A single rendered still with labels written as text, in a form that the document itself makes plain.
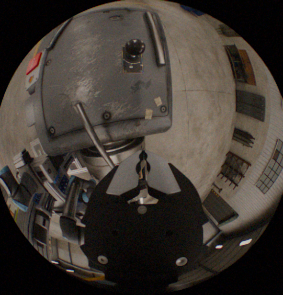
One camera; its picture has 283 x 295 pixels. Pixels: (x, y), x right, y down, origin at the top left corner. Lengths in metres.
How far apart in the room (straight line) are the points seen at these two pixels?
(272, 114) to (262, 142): 1.80
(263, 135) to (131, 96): 6.70
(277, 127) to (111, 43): 6.83
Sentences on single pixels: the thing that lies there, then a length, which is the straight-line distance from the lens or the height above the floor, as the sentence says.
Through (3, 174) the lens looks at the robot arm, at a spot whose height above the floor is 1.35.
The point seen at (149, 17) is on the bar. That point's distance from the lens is 0.40.
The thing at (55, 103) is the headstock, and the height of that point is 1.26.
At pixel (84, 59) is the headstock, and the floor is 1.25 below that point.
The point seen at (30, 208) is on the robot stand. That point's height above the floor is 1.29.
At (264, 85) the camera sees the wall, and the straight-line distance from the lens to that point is 6.58.
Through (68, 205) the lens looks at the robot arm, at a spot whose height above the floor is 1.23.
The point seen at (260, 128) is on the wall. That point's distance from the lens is 6.62.
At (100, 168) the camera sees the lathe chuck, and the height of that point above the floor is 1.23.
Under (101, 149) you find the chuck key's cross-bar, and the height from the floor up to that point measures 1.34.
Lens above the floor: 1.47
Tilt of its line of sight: 58 degrees down
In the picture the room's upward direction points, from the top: 142 degrees clockwise
